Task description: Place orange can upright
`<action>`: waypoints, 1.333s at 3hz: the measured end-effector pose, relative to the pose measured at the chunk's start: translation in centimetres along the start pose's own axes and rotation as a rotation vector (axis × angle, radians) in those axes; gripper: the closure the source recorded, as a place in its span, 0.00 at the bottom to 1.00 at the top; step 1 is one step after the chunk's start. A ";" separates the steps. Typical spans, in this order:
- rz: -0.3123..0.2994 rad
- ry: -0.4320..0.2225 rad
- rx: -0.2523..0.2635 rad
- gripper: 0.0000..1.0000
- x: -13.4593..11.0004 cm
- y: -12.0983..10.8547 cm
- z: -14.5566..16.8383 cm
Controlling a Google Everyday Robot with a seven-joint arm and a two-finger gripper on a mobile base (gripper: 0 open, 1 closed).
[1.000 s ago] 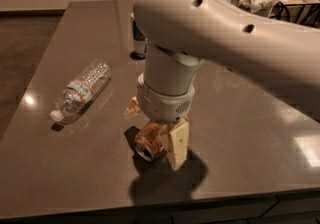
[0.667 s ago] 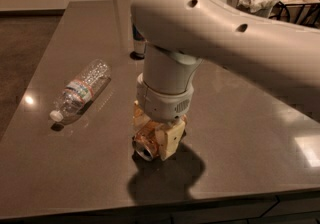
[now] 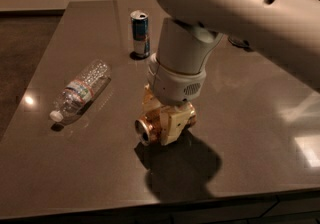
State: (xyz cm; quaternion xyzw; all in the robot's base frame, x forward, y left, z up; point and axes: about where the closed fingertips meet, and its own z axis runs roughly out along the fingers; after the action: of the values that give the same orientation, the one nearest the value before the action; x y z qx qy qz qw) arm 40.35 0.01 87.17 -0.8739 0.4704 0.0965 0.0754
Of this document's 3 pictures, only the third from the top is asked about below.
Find orange drink can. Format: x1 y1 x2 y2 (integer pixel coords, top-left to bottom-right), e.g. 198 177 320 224
135 106 163 146

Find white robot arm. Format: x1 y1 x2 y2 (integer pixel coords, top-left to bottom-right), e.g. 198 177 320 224
135 0 320 145

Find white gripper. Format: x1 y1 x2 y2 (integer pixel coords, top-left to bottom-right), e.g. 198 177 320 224
142 54 206 146

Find blue silver energy drink can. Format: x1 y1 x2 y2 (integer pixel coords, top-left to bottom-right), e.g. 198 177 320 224
130 10 150 58

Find clear plastic water bottle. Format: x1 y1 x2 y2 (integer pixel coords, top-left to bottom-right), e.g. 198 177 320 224
49 60 111 124

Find metal bucket napkin holder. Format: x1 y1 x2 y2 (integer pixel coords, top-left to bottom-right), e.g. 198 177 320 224
228 36 249 48

